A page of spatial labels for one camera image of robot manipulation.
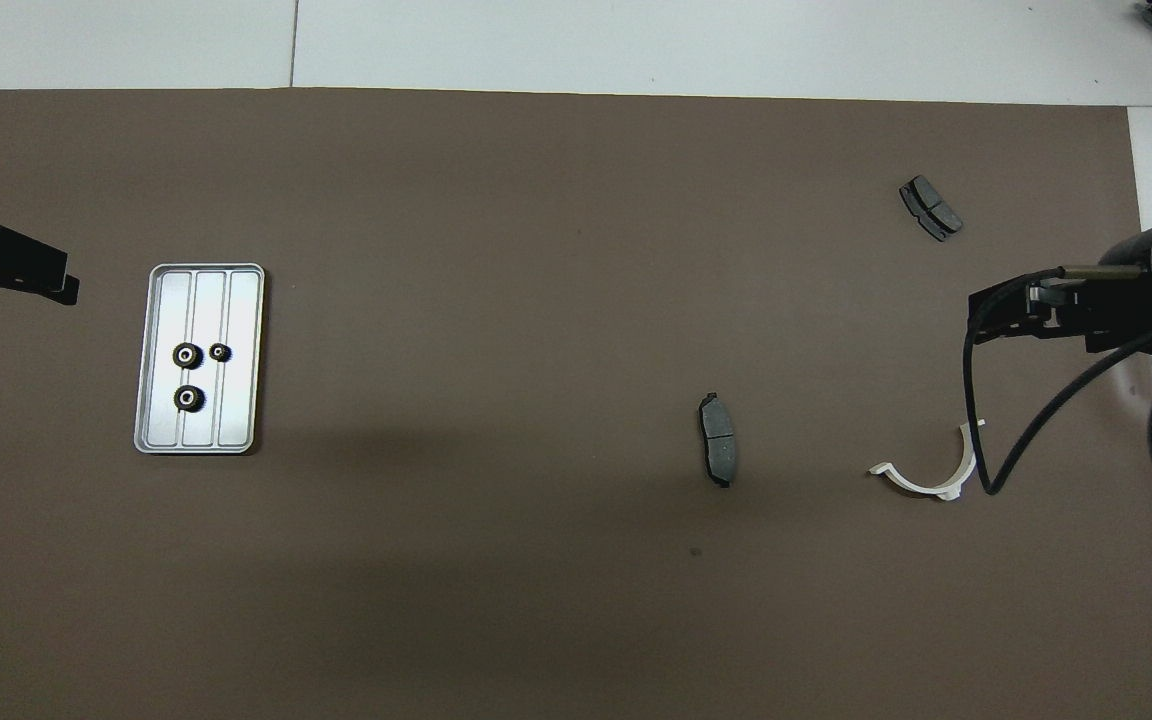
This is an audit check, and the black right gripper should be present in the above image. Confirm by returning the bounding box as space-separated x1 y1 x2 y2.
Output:
971 230 1152 353

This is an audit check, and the silver ribbed metal tray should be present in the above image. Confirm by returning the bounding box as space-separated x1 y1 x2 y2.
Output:
133 263 266 456

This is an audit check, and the slotted dark grey brake pad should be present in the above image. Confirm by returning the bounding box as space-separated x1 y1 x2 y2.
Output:
899 175 964 243

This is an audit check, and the long dark grey brake pad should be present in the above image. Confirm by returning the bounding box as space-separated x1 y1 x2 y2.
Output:
698 391 739 489

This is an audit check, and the brown table mat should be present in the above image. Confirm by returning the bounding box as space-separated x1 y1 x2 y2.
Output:
0 88 1152 720

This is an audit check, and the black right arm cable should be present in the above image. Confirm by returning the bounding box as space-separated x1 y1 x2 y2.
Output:
962 266 1152 498

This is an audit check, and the white curved plastic bracket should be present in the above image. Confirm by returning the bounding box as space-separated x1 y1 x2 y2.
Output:
868 420 987 501

